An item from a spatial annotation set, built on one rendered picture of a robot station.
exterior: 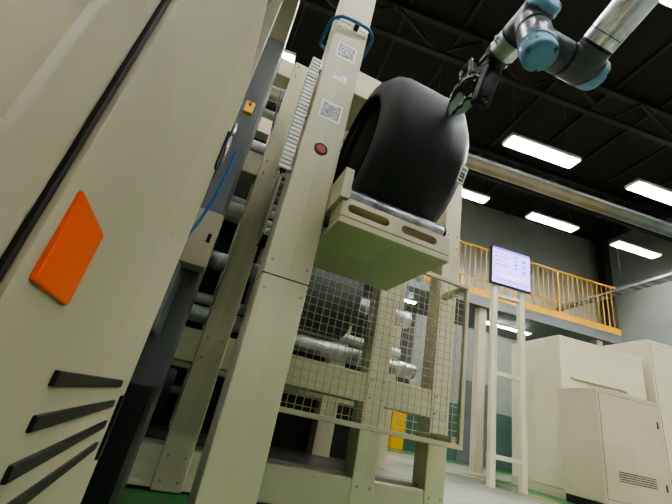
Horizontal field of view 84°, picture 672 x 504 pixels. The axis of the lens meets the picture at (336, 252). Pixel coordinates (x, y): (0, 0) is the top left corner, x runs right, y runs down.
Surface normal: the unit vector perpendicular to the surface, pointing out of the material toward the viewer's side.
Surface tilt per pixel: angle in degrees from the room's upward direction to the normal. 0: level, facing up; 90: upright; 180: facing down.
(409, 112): 97
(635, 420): 90
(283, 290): 90
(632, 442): 90
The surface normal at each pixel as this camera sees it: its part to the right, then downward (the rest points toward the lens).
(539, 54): -0.15, 0.84
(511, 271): 0.25, -0.36
